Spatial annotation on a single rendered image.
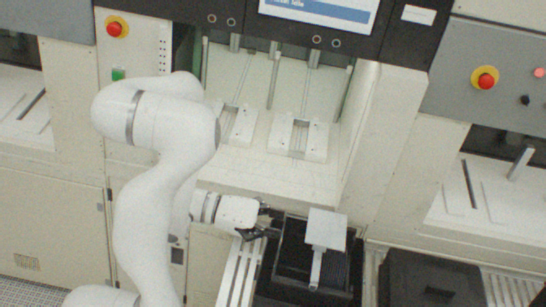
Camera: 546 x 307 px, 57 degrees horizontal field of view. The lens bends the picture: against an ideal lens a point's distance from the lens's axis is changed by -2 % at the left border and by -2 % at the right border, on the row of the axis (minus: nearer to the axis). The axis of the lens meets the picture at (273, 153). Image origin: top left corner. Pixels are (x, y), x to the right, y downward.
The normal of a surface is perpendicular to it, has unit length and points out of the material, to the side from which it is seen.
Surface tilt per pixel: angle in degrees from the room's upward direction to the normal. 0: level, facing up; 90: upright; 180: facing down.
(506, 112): 90
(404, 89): 90
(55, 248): 90
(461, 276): 0
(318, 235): 0
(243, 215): 5
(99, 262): 90
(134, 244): 60
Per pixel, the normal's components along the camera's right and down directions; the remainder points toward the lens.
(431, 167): -0.14, 0.62
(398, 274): 0.14, -0.76
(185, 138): -0.02, 0.14
